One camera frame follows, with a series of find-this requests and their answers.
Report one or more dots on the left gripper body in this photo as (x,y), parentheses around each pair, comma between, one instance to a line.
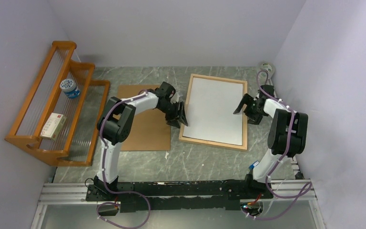
(171,109)

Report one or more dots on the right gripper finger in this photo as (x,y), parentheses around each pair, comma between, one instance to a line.
(246,100)
(254,119)

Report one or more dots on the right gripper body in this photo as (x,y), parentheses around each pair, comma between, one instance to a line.
(250,109)

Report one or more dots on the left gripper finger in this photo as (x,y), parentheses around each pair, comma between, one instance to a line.
(174,122)
(181,116)

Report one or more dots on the light wooden picture frame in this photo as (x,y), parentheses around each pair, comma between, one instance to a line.
(214,110)

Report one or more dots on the printed photo of people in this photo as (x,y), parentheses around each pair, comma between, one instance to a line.
(214,110)

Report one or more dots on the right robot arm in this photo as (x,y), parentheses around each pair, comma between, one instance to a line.
(286,138)

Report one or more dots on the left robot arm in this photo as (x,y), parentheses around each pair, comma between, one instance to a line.
(115,125)

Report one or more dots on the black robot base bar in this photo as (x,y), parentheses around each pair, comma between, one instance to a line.
(140,196)

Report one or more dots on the brown backing board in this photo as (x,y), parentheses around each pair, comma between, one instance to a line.
(149,132)

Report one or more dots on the small blue clip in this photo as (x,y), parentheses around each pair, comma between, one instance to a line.
(253,165)

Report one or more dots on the blue white round can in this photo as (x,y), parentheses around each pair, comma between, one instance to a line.
(70,88)

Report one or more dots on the orange wooden rack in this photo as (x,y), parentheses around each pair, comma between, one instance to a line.
(76,143)

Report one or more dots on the small white green box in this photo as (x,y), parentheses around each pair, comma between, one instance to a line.
(53,126)

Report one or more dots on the aluminium rail frame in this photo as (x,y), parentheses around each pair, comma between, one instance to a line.
(217,116)

